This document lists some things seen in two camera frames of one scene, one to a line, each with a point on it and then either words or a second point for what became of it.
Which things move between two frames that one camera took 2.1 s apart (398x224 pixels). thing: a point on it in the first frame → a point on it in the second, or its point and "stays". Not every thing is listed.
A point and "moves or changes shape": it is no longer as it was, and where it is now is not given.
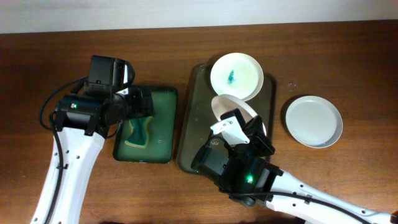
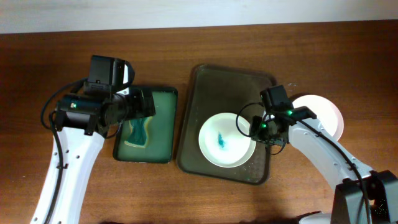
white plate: [222, 103] → [326, 110]
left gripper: [140, 109] stays
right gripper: [253, 131] → [256, 122]
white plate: [236, 74] moves or changes shape
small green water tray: [161, 132] stays
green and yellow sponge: [139, 132] stays
